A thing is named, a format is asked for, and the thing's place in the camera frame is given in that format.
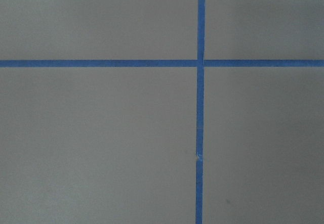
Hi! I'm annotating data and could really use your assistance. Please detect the vertical blue tape line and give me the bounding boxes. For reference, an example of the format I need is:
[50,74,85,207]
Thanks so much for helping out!
[195,0,206,223]

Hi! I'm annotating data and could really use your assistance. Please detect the horizontal blue tape line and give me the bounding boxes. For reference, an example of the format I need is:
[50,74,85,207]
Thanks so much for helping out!
[1,60,323,68]

